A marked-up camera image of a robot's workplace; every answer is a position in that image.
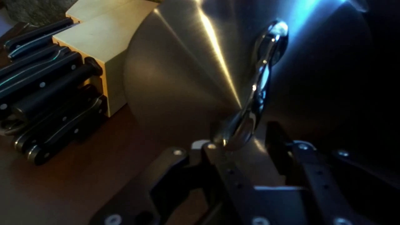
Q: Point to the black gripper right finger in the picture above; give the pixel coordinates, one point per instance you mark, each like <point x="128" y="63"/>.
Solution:
<point x="329" y="183"/>

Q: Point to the round metal lid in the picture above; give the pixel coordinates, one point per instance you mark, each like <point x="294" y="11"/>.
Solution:
<point x="179" y="79"/>

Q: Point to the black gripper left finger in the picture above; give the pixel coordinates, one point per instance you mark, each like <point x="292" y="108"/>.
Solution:
<point x="167" y="188"/>

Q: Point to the light wooden knife block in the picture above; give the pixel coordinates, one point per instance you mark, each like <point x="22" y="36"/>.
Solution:
<point x="104" y="38"/>

